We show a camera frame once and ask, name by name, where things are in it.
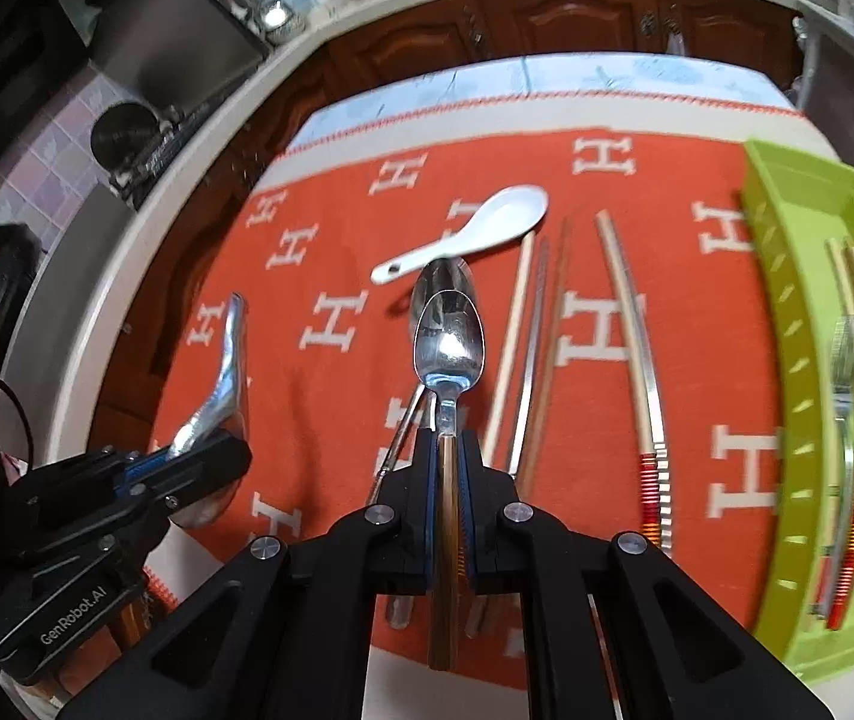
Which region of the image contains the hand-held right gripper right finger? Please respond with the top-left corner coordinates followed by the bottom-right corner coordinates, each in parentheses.
top-left (457, 435), bottom-right (833, 720)

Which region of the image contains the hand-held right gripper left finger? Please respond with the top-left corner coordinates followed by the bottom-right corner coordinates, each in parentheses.
top-left (59, 431), bottom-right (439, 720)

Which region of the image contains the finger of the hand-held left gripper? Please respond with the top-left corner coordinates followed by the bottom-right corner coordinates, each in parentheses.
top-left (127, 433), bottom-right (252, 522)
top-left (11, 446), bottom-right (173, 533)

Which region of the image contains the metal soup spoon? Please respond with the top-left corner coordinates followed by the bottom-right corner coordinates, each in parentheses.
top-left (168, 292), bottom-right (252, 530)

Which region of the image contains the wooden handled metal spoon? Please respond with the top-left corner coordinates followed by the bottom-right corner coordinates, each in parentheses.
top-left (412, 291), bottom-right (488, 672)

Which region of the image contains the slim metal spoon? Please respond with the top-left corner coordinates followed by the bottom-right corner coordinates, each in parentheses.
top-left (363, 259), bottom-right (473, 631)

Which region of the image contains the pile of chopsticks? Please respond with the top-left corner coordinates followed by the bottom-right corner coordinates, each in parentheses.
top-left (464, 210), bottom-right (854, 638)

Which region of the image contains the white ceramic spoon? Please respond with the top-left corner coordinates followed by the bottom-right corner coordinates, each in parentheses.
top-left (369, 185), bottom-right (550, 287)

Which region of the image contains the metal fork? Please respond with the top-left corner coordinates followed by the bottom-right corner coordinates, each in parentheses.
top-left (824, 315), bottom-right (854, 511)

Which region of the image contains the green plastic utensil tray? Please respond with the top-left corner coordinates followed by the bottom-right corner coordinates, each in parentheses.
top-left (740, 139), bottom-right (854, 680)

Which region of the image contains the orange patterned blanket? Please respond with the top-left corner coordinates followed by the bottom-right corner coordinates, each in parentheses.
top-left (143, 92), bottom-right (810, 720)

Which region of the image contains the gas stove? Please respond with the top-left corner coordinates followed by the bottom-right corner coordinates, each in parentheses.
top-left (108, 101), bottom-right (263, 211)

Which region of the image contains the round dark pot lid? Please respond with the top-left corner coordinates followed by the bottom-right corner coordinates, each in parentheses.
top-left (89, 100), bottom-right (162, 166)

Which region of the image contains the light blue printed tablecloth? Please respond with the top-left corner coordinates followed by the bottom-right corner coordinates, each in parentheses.
top-left (299, 52), bottom-right (788, 136)

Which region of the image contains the steel stove splash panel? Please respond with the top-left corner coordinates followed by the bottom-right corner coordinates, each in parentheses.
top-left (59, 0), bottom-right (270, 110)

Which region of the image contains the small steel lidded pot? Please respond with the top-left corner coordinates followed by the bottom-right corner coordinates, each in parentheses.
top-left (258, 0), bottom-right (300, 42)

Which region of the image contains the grey metal cabinet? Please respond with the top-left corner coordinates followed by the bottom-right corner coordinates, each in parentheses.
top-left (794, 15), bottom-right (854, 166)

